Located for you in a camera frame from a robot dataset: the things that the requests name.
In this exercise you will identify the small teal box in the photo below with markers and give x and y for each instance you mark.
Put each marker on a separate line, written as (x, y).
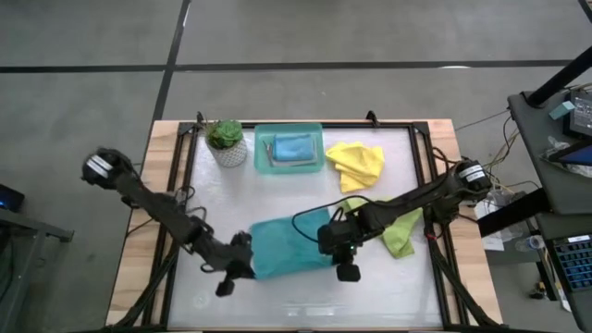
(562, 110)

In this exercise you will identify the lime green microfiber towel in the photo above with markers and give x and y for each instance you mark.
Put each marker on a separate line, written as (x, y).
(402, 240)

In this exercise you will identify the light blue microfiber towel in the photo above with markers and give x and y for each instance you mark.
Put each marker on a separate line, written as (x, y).
(293, 148)

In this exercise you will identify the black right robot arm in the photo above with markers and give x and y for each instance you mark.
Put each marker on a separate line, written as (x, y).
(416, 199)

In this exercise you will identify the clear plastic bottle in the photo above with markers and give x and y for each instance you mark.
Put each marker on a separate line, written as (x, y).
(532, 242)

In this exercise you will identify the black box with blue light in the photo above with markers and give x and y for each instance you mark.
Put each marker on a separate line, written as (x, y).
(10, 199)

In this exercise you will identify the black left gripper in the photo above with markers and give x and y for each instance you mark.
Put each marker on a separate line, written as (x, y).
(240, 263)

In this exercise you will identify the black frame clamp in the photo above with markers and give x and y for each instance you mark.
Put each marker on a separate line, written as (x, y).
(371, 118)
(200, 118)

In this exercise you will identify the teal microfiber towel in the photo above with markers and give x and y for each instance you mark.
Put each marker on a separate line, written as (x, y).
(282, 250)

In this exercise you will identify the black aluminium frame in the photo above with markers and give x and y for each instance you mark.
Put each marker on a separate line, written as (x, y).
(393, 125)

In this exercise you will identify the white patterned plant pot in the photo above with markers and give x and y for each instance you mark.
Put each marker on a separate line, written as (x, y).
(231, 157)

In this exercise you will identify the grey metal bench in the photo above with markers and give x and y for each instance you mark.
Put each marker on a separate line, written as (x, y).
(28, 226)

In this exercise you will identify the black slanted pole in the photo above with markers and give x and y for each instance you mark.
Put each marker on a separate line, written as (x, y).
(559, 78)

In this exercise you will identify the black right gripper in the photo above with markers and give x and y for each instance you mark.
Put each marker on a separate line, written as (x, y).
(342, 238)

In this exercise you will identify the black electronic device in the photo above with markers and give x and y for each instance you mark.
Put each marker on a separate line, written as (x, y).
(583, 115)

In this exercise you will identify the yellow black tool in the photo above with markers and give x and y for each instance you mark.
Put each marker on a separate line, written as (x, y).
(538, 290)

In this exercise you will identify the dark grey side desk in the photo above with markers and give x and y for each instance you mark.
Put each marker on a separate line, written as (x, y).
(555, 185)

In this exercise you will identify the grey waffle-weave towel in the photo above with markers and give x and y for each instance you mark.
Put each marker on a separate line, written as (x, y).
(291, 164)

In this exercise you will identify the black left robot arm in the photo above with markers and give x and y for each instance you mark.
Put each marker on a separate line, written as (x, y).
(157, 208)

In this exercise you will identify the translucent teal plastic bin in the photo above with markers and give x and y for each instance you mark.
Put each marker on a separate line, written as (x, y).
(259, 152)

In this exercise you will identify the black laptop keyboard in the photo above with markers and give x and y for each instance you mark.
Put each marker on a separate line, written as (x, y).
(573, 263)

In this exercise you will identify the dark tablet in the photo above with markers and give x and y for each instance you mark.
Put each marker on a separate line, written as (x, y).
(578, 155)

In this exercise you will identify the yellow microfiber towel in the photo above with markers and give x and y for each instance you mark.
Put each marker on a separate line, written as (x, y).
(356, 162)

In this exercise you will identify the white paper sheet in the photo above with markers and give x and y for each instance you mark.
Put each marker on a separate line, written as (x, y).
(492, 241)

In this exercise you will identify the green artificial succulent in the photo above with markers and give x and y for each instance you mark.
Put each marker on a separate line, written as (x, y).
(224, 133)

